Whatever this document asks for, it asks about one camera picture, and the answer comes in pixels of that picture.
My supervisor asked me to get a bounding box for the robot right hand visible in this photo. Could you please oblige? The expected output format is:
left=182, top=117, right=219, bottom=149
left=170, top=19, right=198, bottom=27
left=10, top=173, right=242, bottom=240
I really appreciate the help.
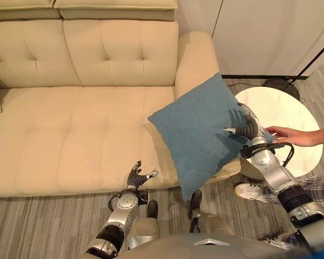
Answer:
left=222, top=102, right=270, bottom=147

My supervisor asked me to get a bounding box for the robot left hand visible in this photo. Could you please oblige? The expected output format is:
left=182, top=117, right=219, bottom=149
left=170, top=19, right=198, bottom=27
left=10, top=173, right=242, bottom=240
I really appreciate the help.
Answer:
left=125, top=160, right=160, bottom=190

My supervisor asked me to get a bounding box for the blue square cushion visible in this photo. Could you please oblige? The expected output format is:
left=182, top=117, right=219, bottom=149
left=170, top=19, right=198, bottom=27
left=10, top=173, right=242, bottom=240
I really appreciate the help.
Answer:
left=147, top=72, right=274, bottom=201

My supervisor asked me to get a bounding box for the beige tufted sofa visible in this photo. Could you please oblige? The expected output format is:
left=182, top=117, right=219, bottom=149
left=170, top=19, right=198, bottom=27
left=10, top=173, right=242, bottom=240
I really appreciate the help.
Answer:
left=0, top=19, right=241, bottom=199

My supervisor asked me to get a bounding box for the beige sofa headrest cushion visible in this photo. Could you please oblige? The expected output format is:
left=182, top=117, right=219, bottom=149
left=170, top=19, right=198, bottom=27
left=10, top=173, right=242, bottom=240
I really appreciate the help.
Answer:
left=53, top=0, right=178, bottom=21
left=0, top=0, right=57, bottom=22

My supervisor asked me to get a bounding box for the round white side table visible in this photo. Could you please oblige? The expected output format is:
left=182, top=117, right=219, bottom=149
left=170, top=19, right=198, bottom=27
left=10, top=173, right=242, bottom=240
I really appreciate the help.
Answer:
left=233, top=86, right=323, bottom=182

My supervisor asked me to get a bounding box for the person's hand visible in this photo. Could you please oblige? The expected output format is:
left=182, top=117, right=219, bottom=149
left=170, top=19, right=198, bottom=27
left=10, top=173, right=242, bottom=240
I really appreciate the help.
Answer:
left=265, top=126, right=319, bottom=148

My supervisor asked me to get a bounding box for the robot left leg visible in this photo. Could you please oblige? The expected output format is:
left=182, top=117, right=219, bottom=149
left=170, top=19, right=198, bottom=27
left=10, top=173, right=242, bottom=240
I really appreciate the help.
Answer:
left=127, top=200, right=161, bottom=250

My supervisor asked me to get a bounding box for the robot leg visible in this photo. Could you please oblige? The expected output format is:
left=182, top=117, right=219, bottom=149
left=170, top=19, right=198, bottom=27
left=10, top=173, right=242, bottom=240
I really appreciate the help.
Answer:
left=188, top=189, right=236, bottom=236
left=127, top=200, right=161, bottom=250

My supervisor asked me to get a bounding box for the black floor lamp base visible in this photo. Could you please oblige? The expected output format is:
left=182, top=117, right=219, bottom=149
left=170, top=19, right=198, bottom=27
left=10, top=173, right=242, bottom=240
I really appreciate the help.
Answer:
left=262, top=78, right=302, bottom=100

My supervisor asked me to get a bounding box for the person's white shoe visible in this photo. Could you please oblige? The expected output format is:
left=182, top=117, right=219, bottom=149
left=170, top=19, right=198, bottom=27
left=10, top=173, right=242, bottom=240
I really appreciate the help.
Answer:
left=264, top=233, right=290, bottom=249
left=233, top=181, right=274, bottom=203

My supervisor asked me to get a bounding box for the robot right leg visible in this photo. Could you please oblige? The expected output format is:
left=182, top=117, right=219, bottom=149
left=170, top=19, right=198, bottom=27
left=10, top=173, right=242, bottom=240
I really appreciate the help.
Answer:
left=188, top=189, right=236, bottom=236

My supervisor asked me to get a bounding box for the person's leg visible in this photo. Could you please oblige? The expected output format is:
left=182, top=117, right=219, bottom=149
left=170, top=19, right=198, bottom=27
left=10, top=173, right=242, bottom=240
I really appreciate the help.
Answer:
left=282, top=233, right=300, bottom=250
left=259, top=173, right=324, bottom=206

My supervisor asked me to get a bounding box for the robot silver torso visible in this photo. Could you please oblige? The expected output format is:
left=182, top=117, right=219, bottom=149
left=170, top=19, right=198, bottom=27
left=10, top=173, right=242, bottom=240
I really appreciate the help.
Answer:
left=116, top=233, right=296, bottom=259

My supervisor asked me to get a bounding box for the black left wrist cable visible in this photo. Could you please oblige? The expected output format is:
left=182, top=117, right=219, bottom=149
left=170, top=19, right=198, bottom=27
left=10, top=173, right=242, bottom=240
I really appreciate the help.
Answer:
left=107, top=192, right=125, bottom=214

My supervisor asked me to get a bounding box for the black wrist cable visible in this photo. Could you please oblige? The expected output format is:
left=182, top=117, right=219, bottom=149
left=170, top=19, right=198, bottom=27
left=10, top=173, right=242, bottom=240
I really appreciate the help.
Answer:
left=269, top=142, right=295, bottom=167
left=107, top=192, right=125, bottom=214

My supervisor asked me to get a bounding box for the black lamp power cable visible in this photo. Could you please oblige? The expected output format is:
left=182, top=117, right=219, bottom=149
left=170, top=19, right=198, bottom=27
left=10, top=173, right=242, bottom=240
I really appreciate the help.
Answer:
left=226, top=81, right=266, bottom=89

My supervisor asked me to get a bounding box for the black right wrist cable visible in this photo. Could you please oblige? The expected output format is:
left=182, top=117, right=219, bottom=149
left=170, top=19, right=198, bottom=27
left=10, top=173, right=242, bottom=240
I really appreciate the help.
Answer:
left=269, top=142, right=295, bottom=167

